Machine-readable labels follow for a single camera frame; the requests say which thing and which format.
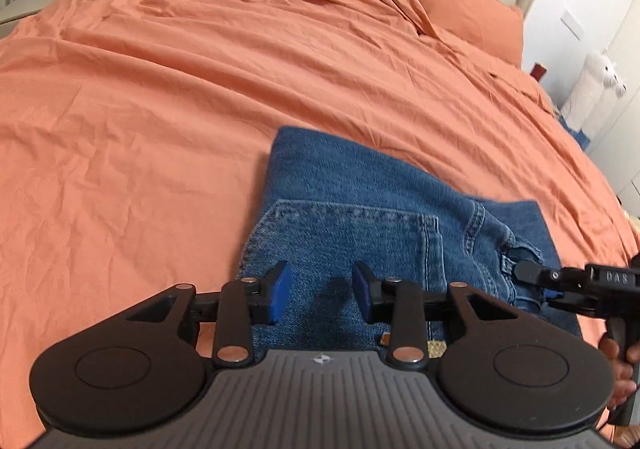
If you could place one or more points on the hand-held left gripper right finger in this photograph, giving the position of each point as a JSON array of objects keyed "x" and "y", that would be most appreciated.
[{"x": 362, "y": 291}]

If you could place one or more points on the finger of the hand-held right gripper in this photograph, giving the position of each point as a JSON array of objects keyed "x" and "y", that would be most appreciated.
[
  {"x": 575, "y": 304},
  {"x": 550, "y": 275}
]

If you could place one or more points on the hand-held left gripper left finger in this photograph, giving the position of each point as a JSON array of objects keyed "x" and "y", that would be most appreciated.
[{"x": 280, "y": 291}]

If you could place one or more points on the blue denim pants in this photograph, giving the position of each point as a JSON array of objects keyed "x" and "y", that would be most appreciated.
[{"x": 350, "y": 209}]

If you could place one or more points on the person's right hand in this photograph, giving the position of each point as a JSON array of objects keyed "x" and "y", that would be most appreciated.
[{"x": 620, "y": 379}]

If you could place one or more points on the white alpaca plush toy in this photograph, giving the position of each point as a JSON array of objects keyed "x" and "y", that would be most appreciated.
[
  {"x": 582, "y": 94},
  {"x": 614, "y": 79}
]

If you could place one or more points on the orange duvet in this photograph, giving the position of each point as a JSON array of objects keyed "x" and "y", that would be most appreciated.
[{"x": 150, "y": 129}]

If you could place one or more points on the orange embroidered pillow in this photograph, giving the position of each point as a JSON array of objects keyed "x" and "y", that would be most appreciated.
[{"x": 460, "y": 4}]

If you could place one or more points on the beige bedside table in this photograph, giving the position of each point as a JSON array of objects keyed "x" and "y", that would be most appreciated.
[{"x": 15, "y": 11}]

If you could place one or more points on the white wall switch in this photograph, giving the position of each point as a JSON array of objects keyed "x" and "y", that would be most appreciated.
[{"x": 573, "y": 24}]

